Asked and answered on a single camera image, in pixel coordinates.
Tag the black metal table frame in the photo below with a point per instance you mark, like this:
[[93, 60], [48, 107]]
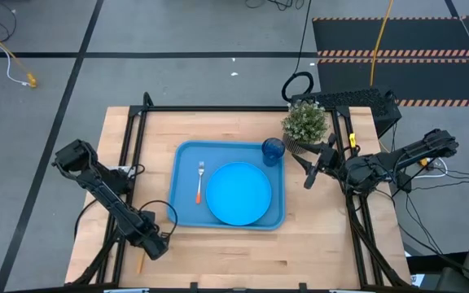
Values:
[[130, 122]]

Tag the blue plastic tray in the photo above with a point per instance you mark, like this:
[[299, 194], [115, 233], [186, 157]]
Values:
[[185, 203]]

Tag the black floor mat striped edge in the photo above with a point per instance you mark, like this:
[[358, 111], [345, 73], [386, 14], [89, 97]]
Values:
[[422, 81], [381, 36]]

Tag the potted plant in ribbed pot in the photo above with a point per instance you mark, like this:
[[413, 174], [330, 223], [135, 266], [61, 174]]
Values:
[[303, 122]]

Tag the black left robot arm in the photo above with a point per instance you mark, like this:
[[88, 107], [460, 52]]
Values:
[[104, 191]]

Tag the black power adapter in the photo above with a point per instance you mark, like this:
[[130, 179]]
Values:
[[404, 183]]

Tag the blue round plate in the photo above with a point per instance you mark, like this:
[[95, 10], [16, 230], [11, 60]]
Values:
[[238, 193]]

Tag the dark blue patterned cup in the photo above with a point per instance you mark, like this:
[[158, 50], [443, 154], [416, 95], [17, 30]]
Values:
[[273, 150]]

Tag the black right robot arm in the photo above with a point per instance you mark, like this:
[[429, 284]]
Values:
[[401, 156]]

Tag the yellow power splitter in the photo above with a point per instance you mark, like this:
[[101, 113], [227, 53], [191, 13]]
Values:
[[423, 163]]

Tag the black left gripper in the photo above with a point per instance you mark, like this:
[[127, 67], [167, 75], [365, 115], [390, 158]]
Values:
[[153, 244]]

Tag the black perforated computer tower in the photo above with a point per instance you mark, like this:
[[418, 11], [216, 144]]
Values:
[[360, 99]]

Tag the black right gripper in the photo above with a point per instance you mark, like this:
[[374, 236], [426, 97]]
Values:
[[329, 160]]

